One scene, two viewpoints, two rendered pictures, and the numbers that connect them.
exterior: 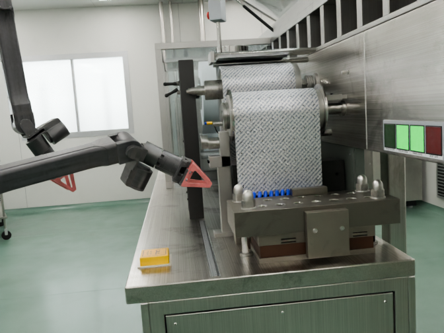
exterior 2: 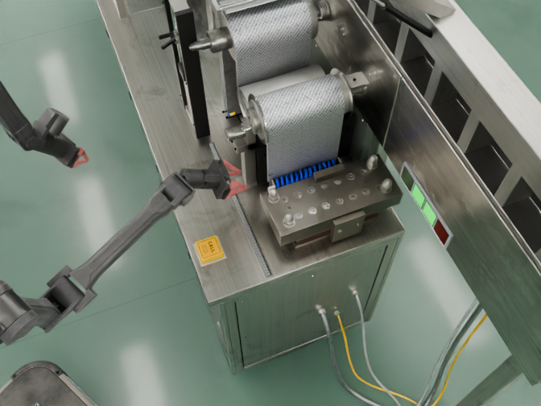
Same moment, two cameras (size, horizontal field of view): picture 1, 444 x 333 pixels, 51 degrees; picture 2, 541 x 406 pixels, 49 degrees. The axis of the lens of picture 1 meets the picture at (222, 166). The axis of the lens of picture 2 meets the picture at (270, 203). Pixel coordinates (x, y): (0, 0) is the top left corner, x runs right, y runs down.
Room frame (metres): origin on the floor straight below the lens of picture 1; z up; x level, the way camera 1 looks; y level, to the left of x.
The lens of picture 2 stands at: (0.27, 0.24, 2.55)
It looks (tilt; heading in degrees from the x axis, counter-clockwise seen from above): 58 degrees down; 344
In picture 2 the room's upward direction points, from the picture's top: straight up
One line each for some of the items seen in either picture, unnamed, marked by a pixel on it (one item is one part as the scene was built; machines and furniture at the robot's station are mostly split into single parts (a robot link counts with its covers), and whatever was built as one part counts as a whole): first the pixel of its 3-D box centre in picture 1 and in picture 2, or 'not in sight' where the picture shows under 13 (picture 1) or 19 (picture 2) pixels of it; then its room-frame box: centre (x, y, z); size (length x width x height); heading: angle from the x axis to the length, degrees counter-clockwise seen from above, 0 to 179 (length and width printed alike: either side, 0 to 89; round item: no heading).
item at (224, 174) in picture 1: (220, 184); (244, 155); (1.35, 0.01, 1.05); 0.06 x 0.05 x 0.31; 95
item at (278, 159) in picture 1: (279, 163); (303, 151); (1.27, -0.16, 1.11); 0.23 x 0.01 x 0.18; 95
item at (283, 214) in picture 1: (309, 211); (331, 198); (1.15, -0.21, 1.00); 0.40 x 0.16 x 0.06; 95
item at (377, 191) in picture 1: (377, 188); (387, 184); (1.12, -0.38, 1.05); 0.04 x 0.04 x 0.04
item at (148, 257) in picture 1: (154, 256); (209, 249); (1.13, 0.18, 0.91); 0.07 x 0.07 x 0.02; 5
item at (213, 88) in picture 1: (213, 89); (219, 39); (1.56, 0.01, 1.33); 0.06 x 0.06 x 0.06; 5
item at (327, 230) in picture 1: (327, 233); (347, 226); (1.06, -0.24, 0.96); 0.10 x 0.03 x 0.11; 95
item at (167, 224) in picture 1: (220, 189); (185, 10); (2.25, 0.01, 0.88); 2.52 x 0.66 x 0.04; 5
